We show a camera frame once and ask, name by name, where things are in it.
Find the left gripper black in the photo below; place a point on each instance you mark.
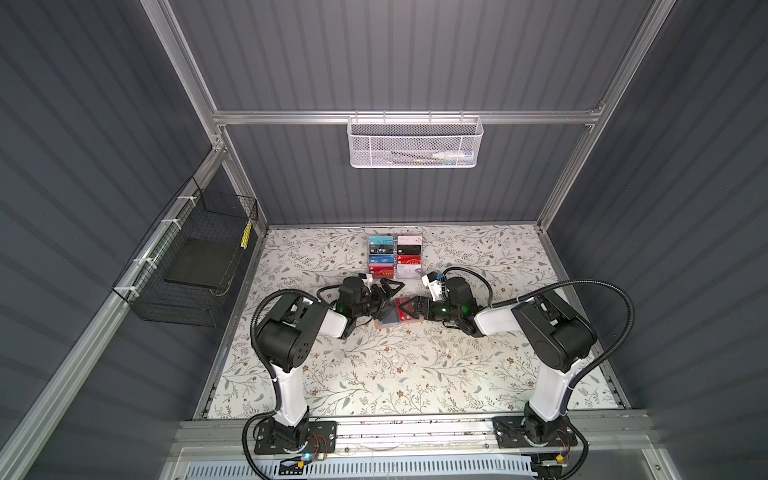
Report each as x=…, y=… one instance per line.
x=386, y=290

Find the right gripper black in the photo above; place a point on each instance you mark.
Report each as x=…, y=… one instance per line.
x=421, y=303

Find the pink leather card wallet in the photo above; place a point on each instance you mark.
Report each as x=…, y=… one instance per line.
x=387, y=318

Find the clear acrylic card display stand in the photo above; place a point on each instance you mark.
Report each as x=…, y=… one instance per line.
x=395, y=253

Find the dark black card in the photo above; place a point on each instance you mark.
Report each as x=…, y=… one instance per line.
x=409, y=250

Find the teal card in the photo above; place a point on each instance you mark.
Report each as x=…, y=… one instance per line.
x=381, y=240

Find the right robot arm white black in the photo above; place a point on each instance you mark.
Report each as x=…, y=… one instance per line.
x=559, y=335

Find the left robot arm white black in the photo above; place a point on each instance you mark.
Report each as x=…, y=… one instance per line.
x=287, y=322

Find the white VIP diamond card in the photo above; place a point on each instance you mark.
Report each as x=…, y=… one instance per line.
x=409, y=271

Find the blue VIP card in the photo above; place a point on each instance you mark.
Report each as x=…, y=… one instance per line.
x=382, y=259

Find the black VIP card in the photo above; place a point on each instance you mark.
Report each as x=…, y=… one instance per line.
x=381, y=249

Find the pink VIP card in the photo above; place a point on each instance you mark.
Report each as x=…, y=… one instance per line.
x=409, y=240

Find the pens in white basket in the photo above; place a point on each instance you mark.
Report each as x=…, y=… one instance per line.
x=447, y=157

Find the yellow tag on basket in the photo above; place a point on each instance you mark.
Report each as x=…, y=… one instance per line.
x=246, y=235

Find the white vented panel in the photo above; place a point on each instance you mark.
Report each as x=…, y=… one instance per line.
x=407, y=467

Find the black pad in basket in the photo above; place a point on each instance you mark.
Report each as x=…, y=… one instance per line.
x=201, y=263

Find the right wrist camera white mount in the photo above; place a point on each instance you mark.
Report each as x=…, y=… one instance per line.
x=433, y=281

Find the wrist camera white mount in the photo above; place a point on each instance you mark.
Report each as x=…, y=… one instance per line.
x=367, y=279
x=433, y=281

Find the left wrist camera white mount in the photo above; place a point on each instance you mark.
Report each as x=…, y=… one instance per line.
x=367, y=279

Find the white wire mesh basket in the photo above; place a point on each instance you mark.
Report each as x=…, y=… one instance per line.
x=371, y=138

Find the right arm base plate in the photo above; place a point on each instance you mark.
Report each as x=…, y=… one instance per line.
x=530, y=431

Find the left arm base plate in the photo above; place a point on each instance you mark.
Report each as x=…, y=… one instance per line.
x=312, y=437

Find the black wire basket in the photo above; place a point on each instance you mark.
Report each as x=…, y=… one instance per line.
x=205, y=214

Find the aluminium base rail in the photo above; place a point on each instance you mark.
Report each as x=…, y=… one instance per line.
x=418, y=434

